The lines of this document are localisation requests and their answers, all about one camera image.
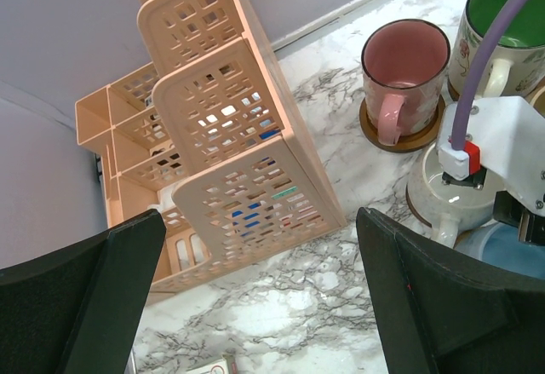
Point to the white cream mug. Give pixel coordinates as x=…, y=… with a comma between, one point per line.
x=448, y=209

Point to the red pink mug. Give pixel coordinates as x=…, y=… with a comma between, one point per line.
x=404, y=66

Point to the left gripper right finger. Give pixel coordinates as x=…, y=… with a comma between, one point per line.
x=439, y=311

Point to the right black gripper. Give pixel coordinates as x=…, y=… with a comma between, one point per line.
x=508, y=210

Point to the brown ringed wooden coaster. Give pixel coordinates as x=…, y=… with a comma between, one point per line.
x=408, y=143

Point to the beige speckled mug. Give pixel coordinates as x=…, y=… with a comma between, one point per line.
x=537, y=100

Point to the peach mesh file organizer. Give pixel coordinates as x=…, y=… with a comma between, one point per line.
x=209, y=135

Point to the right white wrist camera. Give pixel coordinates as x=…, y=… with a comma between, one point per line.
x=509, y=134

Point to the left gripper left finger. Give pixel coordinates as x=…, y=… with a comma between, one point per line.
x=77, y=309

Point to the small silver card box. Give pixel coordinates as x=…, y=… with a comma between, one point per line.
x=223, y=364

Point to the green mug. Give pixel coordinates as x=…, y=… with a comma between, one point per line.
x=516, y=65

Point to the light blue mug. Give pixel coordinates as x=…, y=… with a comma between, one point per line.
x=497, y=245

